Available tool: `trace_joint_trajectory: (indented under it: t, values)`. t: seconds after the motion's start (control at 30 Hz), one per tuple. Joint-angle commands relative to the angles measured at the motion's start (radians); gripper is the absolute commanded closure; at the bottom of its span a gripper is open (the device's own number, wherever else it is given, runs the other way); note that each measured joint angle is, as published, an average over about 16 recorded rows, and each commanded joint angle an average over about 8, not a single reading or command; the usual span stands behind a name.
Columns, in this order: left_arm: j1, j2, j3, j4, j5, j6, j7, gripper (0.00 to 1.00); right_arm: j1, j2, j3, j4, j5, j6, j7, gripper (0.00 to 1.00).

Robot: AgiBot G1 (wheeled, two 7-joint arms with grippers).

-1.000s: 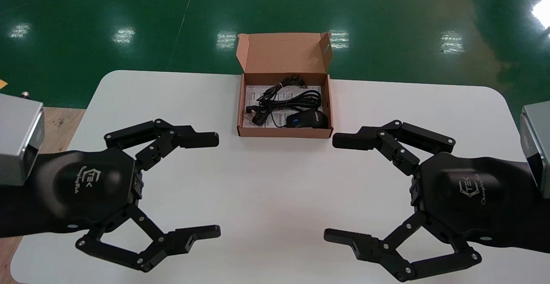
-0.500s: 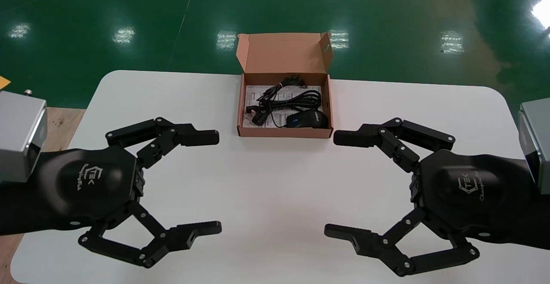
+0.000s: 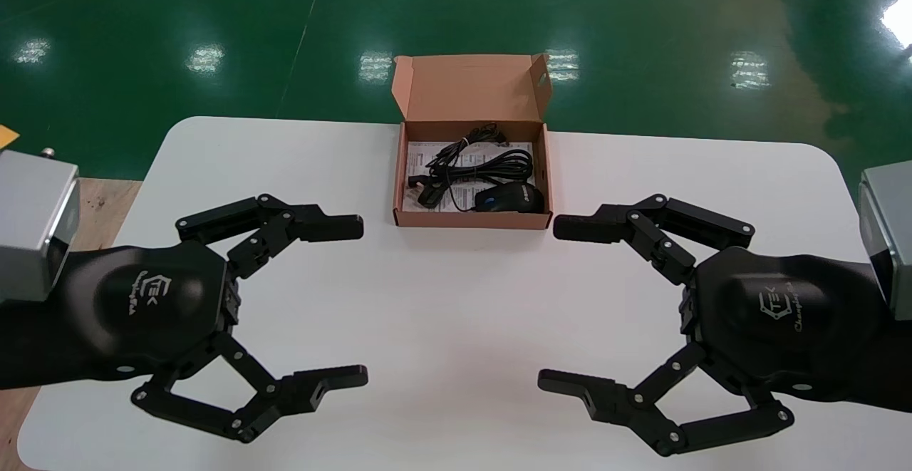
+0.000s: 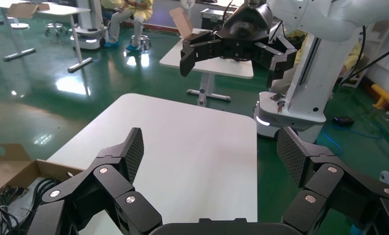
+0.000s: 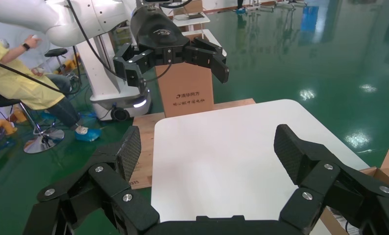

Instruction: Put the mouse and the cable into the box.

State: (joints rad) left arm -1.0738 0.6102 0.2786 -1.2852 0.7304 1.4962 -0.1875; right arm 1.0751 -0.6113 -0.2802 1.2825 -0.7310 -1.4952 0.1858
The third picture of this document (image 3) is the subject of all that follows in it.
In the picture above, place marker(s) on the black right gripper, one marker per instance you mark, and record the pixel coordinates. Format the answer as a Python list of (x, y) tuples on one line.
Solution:
[(784, 321)]

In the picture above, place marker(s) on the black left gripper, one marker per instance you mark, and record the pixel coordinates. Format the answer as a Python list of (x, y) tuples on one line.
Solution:
[(142, 307)]

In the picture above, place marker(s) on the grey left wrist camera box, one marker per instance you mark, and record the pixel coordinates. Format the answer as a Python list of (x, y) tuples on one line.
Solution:
[(32, 221)]

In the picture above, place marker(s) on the printed paper manual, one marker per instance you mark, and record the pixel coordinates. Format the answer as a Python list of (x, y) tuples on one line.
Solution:
[(417, 161)]

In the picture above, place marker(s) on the brown cardboard storage box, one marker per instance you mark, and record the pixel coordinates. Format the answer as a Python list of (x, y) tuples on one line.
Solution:
[(470, 86)]

